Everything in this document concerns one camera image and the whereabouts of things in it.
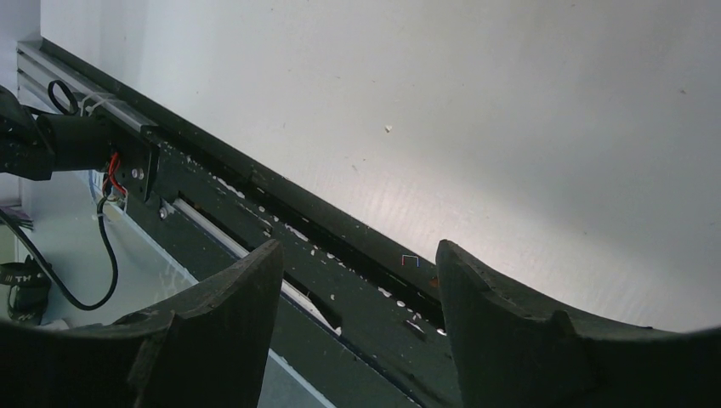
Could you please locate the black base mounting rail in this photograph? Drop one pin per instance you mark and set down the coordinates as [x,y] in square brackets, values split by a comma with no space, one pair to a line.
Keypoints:
[359,321]

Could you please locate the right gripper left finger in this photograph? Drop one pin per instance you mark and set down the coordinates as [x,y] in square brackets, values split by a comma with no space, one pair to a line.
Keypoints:
[206,346]

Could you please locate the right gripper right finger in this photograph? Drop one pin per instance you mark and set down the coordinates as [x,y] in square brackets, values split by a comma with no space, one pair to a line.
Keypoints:
[514,346]

